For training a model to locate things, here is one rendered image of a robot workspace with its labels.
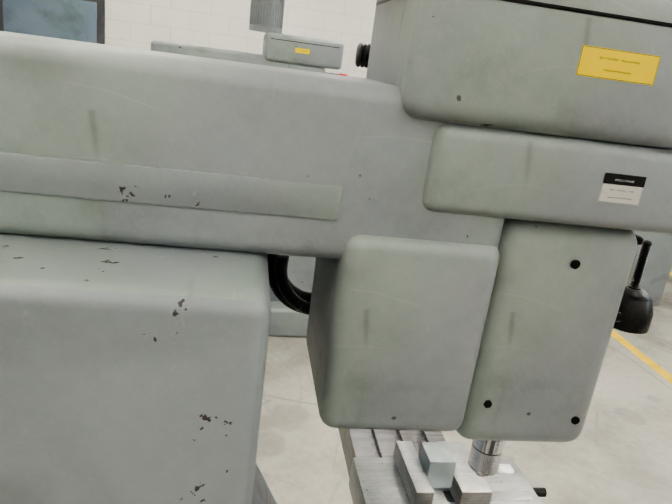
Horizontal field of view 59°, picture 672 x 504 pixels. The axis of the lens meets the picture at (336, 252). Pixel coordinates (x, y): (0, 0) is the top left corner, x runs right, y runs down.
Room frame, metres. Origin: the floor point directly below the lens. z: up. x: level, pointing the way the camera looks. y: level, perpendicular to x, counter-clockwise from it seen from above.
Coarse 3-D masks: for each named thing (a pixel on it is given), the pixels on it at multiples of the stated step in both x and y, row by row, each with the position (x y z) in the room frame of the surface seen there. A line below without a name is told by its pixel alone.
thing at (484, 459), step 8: (472, 448) 0.79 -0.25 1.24; (480, 448) 0.77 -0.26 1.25; (488, 448) 0.77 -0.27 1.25; (496, 448) 0.77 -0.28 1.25; (472, 456) 0.78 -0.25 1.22; (480, 456) 0.77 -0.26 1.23; (488, 456) 0.77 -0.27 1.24; (496, 456) 0.77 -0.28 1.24; (472, 464) 0.78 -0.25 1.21; (480, 464) 0.77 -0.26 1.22; (488, 464) 0.77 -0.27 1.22; (496, 464) 0.77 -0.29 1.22; (480, 472) 0.77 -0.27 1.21; (488, 472) 0.77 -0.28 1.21; (496, 472) 0.78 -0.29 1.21
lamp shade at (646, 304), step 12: (636, 288) 0.85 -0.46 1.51; (624, 300) 0.83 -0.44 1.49; (636, 300) 0.83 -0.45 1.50; (648, 300) 0.83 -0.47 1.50; (624, 312) 0.83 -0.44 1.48; (636, 312) 0.82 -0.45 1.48; (648, 312) 0.83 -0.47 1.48; (624, 324) 0.82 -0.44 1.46; (636, 324) 0.82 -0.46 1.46; (648, 324) 0.83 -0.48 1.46
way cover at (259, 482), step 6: (258, 468) 0.89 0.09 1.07; (258, 474) 0.87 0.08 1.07; (258, 480) 0.86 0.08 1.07; (264, 480) 0.89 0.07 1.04; (258, 486) 0.84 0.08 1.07; (264, 486) 0.87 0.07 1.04; (258, 492) 0.83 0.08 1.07; (264, 492) 0.86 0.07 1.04; (270, 492) 0.89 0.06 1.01; (252, 498) 0.78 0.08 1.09; (258, 498) 0.81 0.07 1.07; (264, 498) 0.84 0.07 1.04; (270, 498) 0.88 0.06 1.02
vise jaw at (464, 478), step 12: (456, 444) 1.04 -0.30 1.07; (456, 456) 1.00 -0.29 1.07; (468, 456) 1.00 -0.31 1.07; (456, 468) 0.96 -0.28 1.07; (468, 468) 0.96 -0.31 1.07; (456, 480) 0.93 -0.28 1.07; (468, 480) 0.93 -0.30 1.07; (480, 480) 0.93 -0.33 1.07; (456, 492) 0.91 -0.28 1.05; (468, 492) 0.90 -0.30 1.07; (480, 492) 0.90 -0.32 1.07
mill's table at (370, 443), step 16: (352, 432) 1.19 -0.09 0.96; (368, 432) 1.22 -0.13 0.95; (384, 432) 1.21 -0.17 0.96; (400, 432) 1.22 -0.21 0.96; (416, 432) 1.22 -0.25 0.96; (432, 432) 1.23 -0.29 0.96; (352, 448) 1.14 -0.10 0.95; (368, 448) 1.14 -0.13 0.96; (384, 448) 1.15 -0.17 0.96; (416, 448) 1.16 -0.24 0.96
